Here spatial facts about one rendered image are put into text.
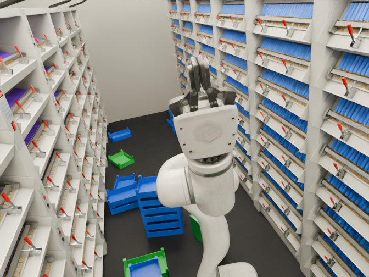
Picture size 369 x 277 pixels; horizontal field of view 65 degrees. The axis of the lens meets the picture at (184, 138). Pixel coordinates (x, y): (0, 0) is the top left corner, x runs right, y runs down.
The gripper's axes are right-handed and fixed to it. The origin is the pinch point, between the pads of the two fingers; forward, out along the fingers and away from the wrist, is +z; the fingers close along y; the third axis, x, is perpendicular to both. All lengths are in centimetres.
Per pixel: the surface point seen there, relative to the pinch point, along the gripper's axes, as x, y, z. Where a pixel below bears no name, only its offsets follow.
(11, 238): 18, 63, -54
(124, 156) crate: 234, 83, -227
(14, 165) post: 48, 70, -50
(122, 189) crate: 152, 73, -195
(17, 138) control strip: 54, 66, -42
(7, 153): 43, 65, -40
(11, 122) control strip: 56, 66, -36
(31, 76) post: 119, 82, -48
